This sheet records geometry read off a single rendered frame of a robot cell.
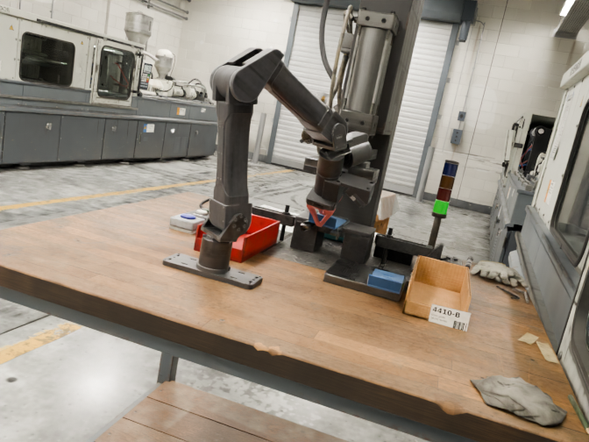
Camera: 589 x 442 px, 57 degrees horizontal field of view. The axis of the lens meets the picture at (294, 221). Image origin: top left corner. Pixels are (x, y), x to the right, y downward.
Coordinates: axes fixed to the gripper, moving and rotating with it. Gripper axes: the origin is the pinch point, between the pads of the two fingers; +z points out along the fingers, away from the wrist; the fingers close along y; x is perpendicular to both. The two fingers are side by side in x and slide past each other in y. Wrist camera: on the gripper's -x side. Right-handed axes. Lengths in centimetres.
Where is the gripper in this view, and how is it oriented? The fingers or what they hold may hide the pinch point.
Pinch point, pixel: (321, 219)
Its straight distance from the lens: 133.0
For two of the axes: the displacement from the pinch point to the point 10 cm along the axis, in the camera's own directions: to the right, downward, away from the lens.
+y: 3.8, -5.9, 7.2
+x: -9.2, -3.1, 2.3
